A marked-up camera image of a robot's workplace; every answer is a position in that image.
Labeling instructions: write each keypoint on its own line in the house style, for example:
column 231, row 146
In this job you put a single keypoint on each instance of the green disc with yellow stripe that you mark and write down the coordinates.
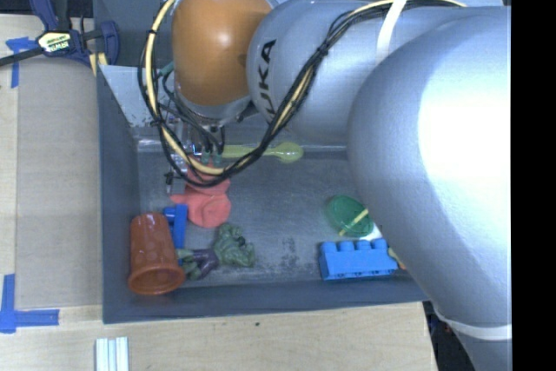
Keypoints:
column 347, row 215

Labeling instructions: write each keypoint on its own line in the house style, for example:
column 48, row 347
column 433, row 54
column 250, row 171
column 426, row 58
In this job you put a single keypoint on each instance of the small white object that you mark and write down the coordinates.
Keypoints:
column 374, row 233

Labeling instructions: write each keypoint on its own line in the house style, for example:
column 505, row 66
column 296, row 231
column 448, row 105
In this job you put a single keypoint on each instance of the orange plastic cup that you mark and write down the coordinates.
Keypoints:
column 152, row 252

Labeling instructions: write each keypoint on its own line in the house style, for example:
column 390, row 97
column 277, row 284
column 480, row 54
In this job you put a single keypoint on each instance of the small blue block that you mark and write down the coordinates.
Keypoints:
column 178, row 226

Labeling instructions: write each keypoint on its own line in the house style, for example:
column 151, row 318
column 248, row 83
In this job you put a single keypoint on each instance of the blue toy brick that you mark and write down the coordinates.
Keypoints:
column 356, row 260

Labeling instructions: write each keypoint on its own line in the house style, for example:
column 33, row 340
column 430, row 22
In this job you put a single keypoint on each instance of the green and purple toy vegetable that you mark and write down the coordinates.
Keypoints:
column 232, row 249

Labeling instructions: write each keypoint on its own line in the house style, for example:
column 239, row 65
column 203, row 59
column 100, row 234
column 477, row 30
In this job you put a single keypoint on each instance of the grey metal bin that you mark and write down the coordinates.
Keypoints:
column 286, row 204

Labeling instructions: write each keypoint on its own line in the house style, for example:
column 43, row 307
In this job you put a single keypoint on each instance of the salmon red soft toy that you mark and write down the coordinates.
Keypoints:
column 210, row 206

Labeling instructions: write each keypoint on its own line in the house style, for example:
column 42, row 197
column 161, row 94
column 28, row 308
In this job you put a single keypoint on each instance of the yellow-green plastic spoon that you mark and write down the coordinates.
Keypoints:
column 282, row 152

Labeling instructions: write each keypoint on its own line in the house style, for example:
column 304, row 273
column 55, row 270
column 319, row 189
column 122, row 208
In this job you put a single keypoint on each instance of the pale wood board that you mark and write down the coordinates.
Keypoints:
column 56, row 187

